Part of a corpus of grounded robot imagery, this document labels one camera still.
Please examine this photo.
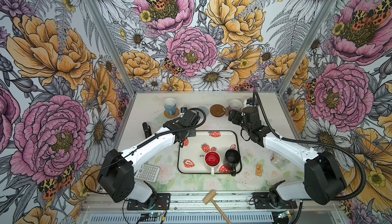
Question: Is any purple white mug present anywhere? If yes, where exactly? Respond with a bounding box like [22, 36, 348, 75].
[229, 99, 243, 111]

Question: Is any woven straw round coaster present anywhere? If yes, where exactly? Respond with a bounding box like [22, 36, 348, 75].
[163, 107, 180, 120]

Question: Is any blue floral mug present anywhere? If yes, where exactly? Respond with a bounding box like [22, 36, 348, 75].
[163, 98, 177, 116]

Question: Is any glossy brown round coaster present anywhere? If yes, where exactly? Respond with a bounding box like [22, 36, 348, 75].
[210, 104, 226, 118]

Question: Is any grey mug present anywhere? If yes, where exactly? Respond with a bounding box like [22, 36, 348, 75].
[243, 98, 254, 108]

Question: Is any blue grey woven coaster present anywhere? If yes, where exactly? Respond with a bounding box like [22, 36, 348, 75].
[198, 106, 209, 116]

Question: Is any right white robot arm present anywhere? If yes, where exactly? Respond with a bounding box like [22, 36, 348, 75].
[229, 105, 347, 208]

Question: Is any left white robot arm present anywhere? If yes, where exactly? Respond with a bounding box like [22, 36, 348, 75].
[98, 108, 207, 206]

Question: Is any strawberry print serving tray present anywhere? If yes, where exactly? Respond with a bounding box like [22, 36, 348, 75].
[178, 131, 243, 176]

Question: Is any black stapler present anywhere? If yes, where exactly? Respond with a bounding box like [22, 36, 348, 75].
[142, 122, 152, 138]

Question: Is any black mug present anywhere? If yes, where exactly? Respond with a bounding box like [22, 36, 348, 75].
[224, 149, 241, 177]

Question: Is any red interior white mug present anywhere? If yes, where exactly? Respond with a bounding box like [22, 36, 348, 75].
[204, 151, 221, 176]

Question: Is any small orange biscuit block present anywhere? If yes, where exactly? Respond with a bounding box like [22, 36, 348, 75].
[255, 163, 263, 177]

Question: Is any white calculator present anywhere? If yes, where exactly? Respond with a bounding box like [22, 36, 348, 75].
[135, 164, 160, 182]

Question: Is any wooden mallet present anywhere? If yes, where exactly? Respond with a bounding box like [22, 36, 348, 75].
[203, 190, 232, 224]

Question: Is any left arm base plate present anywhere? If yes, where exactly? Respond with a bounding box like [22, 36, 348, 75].
[126, 193, 171, 211]

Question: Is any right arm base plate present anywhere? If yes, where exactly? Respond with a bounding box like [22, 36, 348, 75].
[251, 192, 297, 210]

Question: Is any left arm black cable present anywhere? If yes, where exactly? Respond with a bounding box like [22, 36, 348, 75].
[84, 107, 207, 195]

